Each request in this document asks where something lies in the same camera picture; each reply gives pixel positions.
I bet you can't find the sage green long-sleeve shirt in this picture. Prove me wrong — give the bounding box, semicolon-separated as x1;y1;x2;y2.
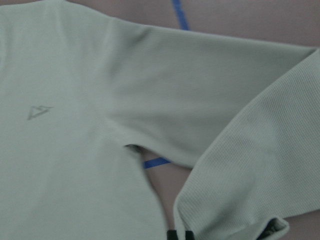
0;0;320;240

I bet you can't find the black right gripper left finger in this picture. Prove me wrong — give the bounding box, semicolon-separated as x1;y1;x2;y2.
166;230;178;240

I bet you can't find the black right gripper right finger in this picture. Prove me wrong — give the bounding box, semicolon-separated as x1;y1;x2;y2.
185;230;195;240

